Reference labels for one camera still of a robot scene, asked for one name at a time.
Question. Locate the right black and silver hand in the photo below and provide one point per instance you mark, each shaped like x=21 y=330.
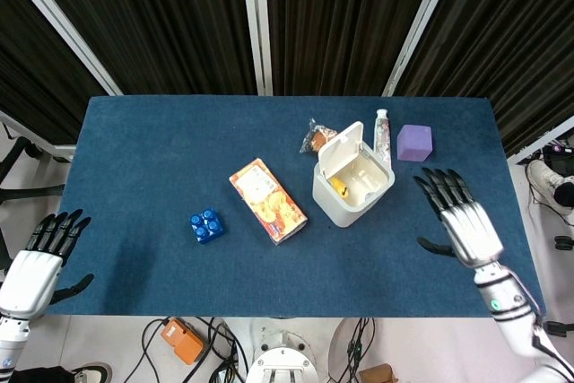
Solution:
x=471 y=230

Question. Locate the left black and silver hand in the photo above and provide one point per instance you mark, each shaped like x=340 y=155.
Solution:
x=27 y=280

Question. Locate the white open-lid container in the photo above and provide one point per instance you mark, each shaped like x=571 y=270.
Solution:
x=345 y=212

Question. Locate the yellow pear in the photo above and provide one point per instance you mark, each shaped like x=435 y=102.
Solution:
x=337 y=184

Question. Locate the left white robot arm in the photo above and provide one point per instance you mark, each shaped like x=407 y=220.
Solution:
x=11 y=342

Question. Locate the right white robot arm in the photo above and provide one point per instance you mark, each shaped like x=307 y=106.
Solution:
x=511 y=311

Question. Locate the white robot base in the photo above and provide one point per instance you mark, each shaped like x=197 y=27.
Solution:
x=282 y=365

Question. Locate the white shoe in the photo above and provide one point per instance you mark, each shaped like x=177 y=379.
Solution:
x=540 y=174

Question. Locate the purple foam cube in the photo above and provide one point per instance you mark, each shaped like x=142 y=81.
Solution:
x=414 y=143

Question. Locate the white toothpaste tube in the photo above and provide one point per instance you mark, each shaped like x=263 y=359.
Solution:
x=382 y=136

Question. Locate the orange power box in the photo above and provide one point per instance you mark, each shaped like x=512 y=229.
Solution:
x=184 y=340

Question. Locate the brown cardboard box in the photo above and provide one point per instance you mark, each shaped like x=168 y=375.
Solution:
x=376 y=375

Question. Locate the blue table cloth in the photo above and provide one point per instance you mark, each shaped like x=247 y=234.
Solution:
x=157 y=154

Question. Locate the clear wrapped bread snack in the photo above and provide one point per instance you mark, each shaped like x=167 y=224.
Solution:
x=316 y=136

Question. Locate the blue toy building block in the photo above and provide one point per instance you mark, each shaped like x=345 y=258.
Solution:
x=206 y=226

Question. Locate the orange and blue snack box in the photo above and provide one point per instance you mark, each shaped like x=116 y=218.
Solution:
x=269 y=203

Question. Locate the dark pleated curtain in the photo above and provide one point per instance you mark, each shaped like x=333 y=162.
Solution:
x=179 y=20

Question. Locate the white frame bar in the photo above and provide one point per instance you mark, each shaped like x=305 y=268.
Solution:
x=538 y=141
x=40 y=138

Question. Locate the white frame post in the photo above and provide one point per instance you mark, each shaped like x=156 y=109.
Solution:
x=58 y=20
x=421 y=20
x=256 y=20

